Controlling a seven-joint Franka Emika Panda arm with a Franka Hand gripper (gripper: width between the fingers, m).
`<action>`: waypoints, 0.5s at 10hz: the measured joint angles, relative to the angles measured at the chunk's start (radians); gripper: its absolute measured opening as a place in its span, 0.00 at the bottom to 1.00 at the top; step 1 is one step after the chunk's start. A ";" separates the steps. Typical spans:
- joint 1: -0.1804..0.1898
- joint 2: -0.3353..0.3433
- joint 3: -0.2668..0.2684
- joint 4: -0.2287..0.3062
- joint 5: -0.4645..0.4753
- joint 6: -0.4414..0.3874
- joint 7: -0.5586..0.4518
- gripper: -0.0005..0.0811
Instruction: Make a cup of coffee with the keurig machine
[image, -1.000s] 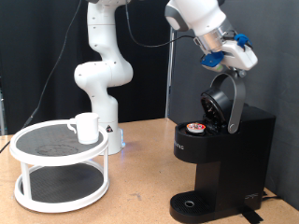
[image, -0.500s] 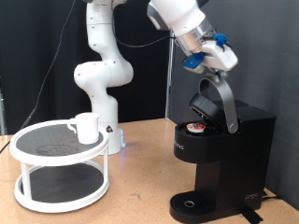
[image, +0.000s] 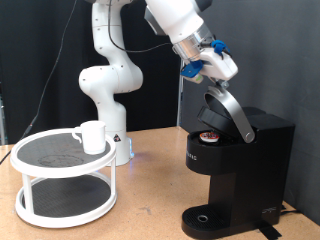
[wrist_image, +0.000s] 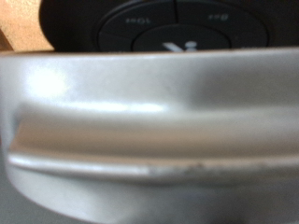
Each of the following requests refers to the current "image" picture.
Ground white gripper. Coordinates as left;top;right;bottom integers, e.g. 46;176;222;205
199;48;239;90

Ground Keurig lid with silver handle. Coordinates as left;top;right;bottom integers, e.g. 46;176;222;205
197;85;256;144

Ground white coffee pod red lid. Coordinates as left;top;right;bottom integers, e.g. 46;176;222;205
199;131;221;144

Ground white ceramic mug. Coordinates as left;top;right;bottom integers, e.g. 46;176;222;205
71;120;107;156

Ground black Keurig coffee machine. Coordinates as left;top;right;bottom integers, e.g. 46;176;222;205
180;85;296;240

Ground black backdrop curtain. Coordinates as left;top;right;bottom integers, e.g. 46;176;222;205
0;0;184;145

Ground dark grey partition panel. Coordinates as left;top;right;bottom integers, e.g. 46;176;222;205
181;0;320;226

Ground black tape strip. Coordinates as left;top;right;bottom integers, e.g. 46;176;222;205
254;222;283;240

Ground white two-tier turntable stand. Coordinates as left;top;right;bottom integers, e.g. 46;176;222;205
9;127;118;230

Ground black round grip liner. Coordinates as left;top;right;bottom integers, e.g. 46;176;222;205
21;174;112;219
17;132;113;169

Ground wrist camera on blue mount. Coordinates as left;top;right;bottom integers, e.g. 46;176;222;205
180;59;205;85

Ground blue cable clip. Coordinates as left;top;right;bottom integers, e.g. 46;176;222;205
210;39;232;57

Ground silver vertical metal post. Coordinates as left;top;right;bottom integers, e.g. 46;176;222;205
175;56;188;128

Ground black machine power cord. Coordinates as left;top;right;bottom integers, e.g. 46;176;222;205
279;203;303;216

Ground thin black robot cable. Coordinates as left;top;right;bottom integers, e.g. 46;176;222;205
0;0;173;165

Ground grey metal frame bar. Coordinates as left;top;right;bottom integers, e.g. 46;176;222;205
0;83;8;146

